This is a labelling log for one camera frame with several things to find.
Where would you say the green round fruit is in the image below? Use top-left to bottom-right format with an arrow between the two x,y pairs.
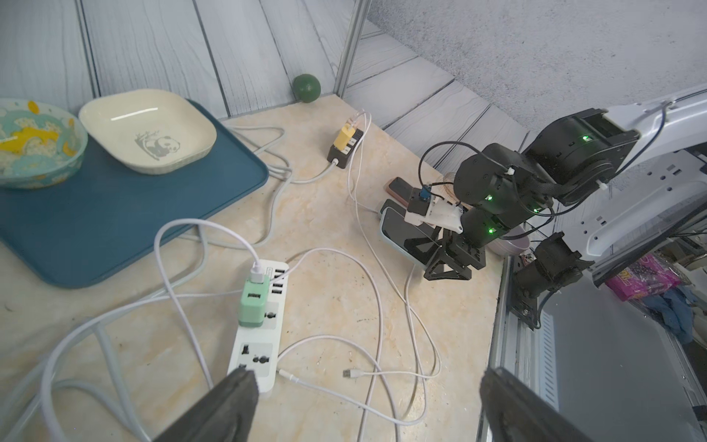
292,74 -> 321,103

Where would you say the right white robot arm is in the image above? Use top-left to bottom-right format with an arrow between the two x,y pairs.
423,85 -> 706,328

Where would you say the green charger plug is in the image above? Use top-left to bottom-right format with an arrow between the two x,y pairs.
238,274 -> 270,328

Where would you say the small patterned bowl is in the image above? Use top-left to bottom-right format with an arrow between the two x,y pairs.
1,99 -> 89,190

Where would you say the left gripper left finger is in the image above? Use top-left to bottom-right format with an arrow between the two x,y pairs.
156,368 -> 260,442

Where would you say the white power strip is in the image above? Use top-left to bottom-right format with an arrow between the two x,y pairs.
228,260 -> 289,397

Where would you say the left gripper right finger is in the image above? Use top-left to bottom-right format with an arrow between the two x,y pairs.
480,368 -> 591,442

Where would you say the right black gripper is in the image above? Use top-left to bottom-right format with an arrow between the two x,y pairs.
423,212 -> 511,281

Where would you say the black power strip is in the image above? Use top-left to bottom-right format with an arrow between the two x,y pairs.
327,125 -> 364,169

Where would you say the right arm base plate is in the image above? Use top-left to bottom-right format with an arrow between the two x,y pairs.
508,256 -> 545,330

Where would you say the purple bowl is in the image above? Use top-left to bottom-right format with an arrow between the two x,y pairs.
486,236 -> 530,258

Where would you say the front aluminium rail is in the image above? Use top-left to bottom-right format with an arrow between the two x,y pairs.
489,258 -> 706,441

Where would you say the right aluminium frame post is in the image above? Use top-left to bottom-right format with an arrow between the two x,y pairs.
333,0 -> 372,99

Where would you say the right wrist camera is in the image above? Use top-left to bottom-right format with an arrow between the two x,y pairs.
404,188 -> 464,234

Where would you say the cream square bowl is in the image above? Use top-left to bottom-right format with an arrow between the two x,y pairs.
79,88 -> 217,175

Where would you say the yellow charger plug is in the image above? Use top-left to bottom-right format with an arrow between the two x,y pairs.
333,123 -> 356,155

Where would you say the grey power strip cord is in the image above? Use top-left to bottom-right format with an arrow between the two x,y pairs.
0,123 -> 341,442

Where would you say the dark blue mat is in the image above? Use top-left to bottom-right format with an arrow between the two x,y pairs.
1,101 -> 268,289

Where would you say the pink-cased smartphone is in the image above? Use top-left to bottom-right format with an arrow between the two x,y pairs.
386,177 -> 414,208

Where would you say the blue-cased smartphone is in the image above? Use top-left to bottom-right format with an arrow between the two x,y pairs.
379,199 -> 440,269

